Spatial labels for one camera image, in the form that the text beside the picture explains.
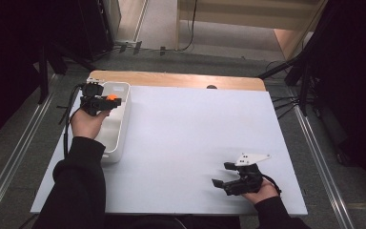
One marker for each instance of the black curtain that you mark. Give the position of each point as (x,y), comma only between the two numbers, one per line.
(355,79)
(6,63)

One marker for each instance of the light wooden furniture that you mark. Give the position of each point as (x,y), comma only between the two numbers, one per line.
(251,16)

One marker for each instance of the black metal stand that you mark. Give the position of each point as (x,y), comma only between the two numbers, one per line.
(44,73)
(303,79)

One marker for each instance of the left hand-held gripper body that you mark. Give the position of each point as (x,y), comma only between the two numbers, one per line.
(92,98)

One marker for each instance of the white board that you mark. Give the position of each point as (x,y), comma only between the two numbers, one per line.
(203,143)

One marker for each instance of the black cabinet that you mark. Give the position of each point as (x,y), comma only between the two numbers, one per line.
(95,25)

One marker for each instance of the small dark round object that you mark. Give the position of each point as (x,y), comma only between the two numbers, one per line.
(211,86)

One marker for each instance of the metal floor rail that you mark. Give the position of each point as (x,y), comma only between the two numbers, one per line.
(324,165)
(16,156)

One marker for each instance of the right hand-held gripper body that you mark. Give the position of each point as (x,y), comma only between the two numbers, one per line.
(246,179)

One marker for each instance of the person's left hand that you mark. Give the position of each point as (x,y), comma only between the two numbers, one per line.
(87,125)

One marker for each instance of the white plastic bin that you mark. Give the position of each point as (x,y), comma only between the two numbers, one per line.
(117,127)

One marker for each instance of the person's right hand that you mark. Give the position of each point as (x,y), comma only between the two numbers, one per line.
(262,194)

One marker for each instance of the orange ball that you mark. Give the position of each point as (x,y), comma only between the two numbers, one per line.
(111,97)

